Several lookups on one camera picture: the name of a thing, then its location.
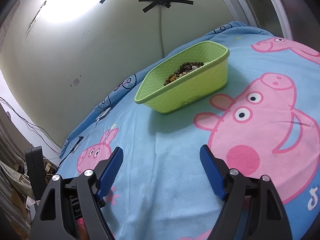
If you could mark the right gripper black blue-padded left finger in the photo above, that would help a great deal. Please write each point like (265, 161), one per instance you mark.
(64, 201)

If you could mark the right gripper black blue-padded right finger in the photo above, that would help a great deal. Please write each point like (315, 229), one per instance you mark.
(252, 208)

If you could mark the blue Peppa Pig bedsheet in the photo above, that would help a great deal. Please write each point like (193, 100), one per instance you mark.
(265, 121)

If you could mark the green plastic basket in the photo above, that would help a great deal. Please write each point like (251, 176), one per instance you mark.
(191, 87)

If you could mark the white charger with cable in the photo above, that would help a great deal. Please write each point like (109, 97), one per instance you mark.
(100, 117)

